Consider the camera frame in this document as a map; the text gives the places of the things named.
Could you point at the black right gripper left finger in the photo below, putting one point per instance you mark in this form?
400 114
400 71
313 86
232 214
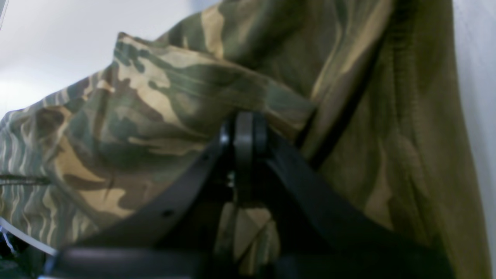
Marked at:
176 236

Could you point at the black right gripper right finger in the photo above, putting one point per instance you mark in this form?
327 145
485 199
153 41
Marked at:
322 236

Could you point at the camouflage T-shirt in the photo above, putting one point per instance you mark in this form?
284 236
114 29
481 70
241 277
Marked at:
366 90

